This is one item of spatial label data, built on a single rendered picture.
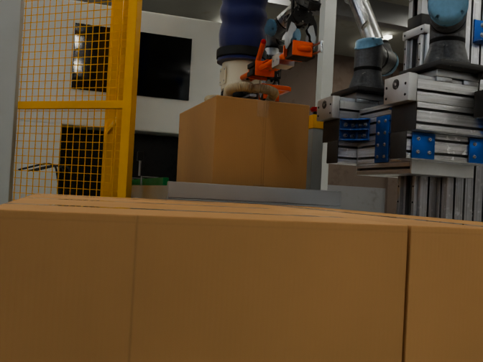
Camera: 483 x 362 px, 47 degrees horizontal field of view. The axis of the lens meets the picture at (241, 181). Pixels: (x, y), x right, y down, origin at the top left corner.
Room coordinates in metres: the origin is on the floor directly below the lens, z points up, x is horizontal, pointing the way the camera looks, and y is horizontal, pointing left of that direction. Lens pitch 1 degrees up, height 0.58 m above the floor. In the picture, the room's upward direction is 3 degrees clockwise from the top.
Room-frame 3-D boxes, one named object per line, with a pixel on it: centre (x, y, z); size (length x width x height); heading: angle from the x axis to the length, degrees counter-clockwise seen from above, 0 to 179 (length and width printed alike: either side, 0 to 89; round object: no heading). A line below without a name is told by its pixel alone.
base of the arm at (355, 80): (2.34, -0.51, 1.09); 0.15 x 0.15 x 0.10
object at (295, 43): (1.89, -0.17, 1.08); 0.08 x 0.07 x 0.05; 20
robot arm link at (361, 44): (2.34, -0.51, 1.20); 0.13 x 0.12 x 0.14; 142
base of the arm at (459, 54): (1.87, -0.67, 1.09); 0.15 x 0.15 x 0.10
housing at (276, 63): (2.02, -0.13, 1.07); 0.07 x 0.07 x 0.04; 20
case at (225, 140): (2.46, 0.03, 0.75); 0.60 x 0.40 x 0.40; 20
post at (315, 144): (2.82, -0.37, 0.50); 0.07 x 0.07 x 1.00; 18
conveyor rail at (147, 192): (3.13, 0.60, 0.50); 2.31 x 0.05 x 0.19; 18
